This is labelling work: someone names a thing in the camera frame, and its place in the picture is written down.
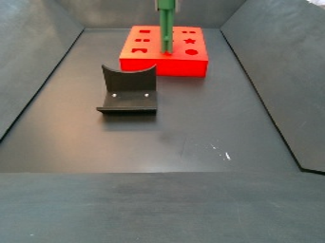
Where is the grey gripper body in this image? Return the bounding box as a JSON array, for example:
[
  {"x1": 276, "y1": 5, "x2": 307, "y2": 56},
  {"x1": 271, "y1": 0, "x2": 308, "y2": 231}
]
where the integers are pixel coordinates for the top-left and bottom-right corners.
[{"x1": 155, "y1": 0, "x2": 181, "y2": 11}]

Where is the red shape sorter block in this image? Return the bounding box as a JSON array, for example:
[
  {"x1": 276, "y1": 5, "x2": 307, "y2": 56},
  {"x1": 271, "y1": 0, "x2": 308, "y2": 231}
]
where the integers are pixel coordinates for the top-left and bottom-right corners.
[{"x1": 118, "y1": 26, "x2": 208, "y2": 78}]

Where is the green three prong peg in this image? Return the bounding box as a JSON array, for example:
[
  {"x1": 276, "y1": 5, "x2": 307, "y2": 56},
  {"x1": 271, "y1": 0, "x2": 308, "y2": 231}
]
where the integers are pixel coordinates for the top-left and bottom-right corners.
[{"x1": 156, "y1": 0, "x2": 175, "y2": 53}]

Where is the black curved holder bracket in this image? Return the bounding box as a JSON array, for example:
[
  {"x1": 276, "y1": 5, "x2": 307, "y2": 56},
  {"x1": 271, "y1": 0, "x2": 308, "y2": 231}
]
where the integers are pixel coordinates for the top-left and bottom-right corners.
[{"x1": 96, "y1": 65, "x2": 157, "y2": 114}]

